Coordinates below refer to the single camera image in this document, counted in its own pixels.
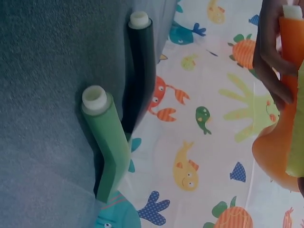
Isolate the person's left hand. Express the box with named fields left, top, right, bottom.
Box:
left=252, top=0, right=298, bottom=105

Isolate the orange paper roll white core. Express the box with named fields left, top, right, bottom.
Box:
left=252, top=4, right=304, bottom=193

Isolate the yellow-green paper sheet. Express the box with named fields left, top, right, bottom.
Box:
left=285, top=70, right=304, bottom=178

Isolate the black paper roll white core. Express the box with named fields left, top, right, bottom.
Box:
left=120, top=11, right=158, bottom=136

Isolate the green paper roll white core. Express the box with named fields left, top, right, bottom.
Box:
left=81, top=85, right=132, bottom=204

